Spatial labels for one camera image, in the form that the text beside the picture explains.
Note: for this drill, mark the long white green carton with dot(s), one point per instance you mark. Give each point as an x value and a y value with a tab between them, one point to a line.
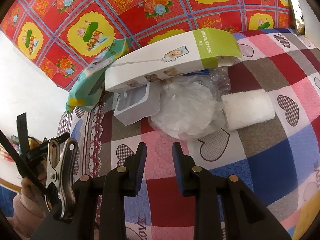
150	62

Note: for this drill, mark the white towel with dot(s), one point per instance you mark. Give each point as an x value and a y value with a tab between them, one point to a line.
247	110

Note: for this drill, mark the teal wet wipes packet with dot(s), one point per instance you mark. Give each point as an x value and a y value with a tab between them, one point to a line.
87	85

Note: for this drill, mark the person's left hand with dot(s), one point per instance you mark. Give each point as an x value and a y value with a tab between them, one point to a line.
28	190

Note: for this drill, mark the person's left forearm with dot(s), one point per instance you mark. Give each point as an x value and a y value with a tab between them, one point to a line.
25	220

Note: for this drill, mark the clear plastic bag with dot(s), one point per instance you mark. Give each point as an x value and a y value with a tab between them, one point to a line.
187	110

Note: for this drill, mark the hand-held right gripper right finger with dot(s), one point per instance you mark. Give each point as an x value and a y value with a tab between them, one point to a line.
178	170

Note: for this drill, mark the checkered heart blanket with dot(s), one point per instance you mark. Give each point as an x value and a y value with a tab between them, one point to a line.
262	155

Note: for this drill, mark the metal spring clip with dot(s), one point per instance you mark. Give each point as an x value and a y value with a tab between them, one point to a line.
63	170

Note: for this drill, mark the red floral wall cloth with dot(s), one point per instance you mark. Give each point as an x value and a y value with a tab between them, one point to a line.
150	5

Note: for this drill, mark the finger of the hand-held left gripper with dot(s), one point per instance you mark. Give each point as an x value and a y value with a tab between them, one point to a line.
50	143

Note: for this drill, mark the white plastic holder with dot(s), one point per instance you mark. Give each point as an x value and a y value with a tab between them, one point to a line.
135	105

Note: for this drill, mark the smartphone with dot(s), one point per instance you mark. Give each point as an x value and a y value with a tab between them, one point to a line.
297	15

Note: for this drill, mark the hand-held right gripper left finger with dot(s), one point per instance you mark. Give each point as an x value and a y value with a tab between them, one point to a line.
140	170

